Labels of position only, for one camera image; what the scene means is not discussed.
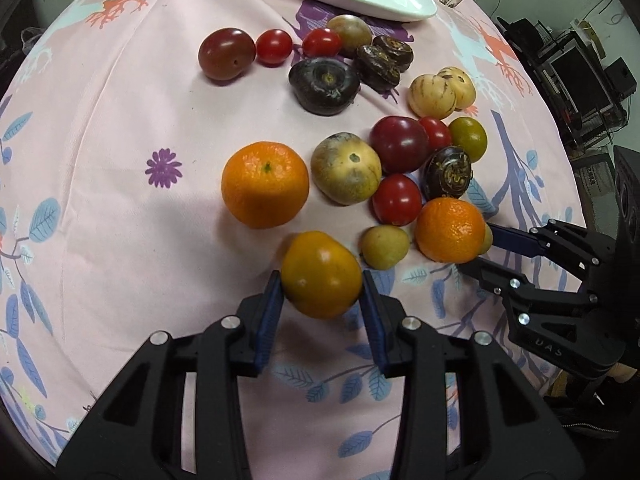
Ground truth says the small tan round fruit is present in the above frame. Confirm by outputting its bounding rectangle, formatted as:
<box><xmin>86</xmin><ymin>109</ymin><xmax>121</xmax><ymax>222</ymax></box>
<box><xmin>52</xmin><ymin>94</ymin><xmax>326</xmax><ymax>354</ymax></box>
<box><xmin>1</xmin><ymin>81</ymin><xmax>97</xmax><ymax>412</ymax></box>
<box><xmin>478</xmin><ymin>223</ymin><xmax>494</xmax><ymax>256</ymax></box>
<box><xmin>360</xmin><ymin>226</ymin><xmax>410</xmax><ymax>271</ymax></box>

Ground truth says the large pepino melon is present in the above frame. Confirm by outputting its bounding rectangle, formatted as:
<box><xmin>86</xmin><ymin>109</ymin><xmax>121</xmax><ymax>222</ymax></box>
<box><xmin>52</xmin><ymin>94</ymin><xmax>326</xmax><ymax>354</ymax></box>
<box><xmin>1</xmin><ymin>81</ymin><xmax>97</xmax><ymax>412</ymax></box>
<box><xmin>310</xmin><ymin>132</ymin><xmax>382</xmax><ymax>206</ymax></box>

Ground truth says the yellow-orange tomato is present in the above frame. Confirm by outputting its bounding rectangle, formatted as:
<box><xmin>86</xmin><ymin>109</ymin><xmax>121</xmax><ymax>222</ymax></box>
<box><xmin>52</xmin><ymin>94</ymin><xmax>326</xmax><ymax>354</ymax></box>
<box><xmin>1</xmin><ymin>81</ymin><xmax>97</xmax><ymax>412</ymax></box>
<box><xmin>280</xmin><ymin>231</ymin><xmax>362</xmax><ymax>320</ymax></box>

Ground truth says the pink printed tablecloth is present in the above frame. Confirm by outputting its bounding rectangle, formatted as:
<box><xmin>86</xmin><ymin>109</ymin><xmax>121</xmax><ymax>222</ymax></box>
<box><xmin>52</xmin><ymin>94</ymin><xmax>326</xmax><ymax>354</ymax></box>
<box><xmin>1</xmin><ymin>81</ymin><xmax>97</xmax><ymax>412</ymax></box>
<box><xmin>1</xmin><ymin>0</ymin><xmax>584</xmax><ymax>479</ymax></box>

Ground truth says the small orange mandarin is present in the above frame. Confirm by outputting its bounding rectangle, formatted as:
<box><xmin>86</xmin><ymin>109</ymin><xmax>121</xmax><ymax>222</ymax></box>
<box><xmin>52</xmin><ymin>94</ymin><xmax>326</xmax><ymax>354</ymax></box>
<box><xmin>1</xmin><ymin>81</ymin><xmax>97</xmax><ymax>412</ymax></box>
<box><xmin>414</xmin><ymin>197</ymin><xmax>486</xmax><ymax>264</ymax></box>

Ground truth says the large orange mandarin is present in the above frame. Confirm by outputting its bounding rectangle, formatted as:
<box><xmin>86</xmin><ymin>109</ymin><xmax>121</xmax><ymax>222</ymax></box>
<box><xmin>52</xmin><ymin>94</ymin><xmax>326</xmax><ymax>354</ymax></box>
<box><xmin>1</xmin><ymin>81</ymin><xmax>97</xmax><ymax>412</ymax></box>
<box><xmin>220</xmin><ymin>141</ymin><xmax>310</xmax><ymax>230</ymax></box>

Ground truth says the black equipment rack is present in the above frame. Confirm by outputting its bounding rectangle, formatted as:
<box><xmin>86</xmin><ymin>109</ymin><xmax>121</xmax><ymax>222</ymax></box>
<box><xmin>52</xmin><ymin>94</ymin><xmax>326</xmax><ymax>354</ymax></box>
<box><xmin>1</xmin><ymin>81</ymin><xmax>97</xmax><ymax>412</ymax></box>
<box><xmin>497</xmin><ymin>18</ymin><xmax>638</xmax><ymax>150</ymax></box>

